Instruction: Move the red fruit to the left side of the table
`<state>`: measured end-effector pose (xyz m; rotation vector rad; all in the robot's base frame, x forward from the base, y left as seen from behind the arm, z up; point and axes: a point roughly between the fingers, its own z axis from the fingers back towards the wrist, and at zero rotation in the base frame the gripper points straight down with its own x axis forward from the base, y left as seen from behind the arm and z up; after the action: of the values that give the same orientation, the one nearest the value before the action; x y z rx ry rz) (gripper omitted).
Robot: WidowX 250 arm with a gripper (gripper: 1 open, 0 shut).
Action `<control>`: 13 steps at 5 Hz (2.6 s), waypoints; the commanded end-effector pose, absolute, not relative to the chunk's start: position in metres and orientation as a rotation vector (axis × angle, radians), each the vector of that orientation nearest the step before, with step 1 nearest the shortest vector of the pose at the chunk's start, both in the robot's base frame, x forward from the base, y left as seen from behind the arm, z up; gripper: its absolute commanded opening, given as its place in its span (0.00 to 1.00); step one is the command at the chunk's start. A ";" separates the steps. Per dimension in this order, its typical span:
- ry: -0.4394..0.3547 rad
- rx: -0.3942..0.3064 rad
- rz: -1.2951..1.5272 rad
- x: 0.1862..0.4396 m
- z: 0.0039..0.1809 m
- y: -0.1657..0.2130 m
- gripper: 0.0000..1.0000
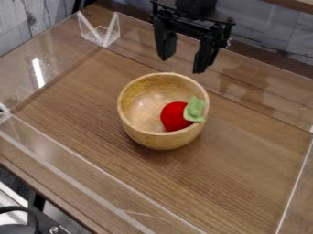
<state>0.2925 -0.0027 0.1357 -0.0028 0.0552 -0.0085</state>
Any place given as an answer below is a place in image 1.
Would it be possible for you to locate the light wooden bowl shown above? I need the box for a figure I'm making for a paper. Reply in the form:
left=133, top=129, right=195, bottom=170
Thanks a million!
left=117, top=72, right=209, bottom=150

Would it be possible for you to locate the clear acrylic corner bracket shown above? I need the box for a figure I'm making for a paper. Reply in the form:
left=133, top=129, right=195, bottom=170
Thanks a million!
left=77, top=11, right=120, bottom=48

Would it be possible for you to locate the red felt fruit green leaf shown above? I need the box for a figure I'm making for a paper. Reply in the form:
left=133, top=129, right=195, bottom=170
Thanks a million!
left=160, top=96, right=205, bottom=132

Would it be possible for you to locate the black metal table leg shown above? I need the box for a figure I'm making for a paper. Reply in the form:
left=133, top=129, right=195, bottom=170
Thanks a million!
left=28, top=190, right=46, bottom=212

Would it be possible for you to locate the clear acrylic tray wall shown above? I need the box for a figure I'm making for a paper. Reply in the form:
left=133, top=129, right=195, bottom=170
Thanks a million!
left=0, top=6, right=313, bottom=234

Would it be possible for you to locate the black cable under table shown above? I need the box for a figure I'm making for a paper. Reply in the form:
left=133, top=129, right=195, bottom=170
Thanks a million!
left=0, top=206, right=41, bottom=234

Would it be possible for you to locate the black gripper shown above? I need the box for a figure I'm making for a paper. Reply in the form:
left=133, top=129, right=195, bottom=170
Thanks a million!
left=149, top=0, right=235, bottom=74

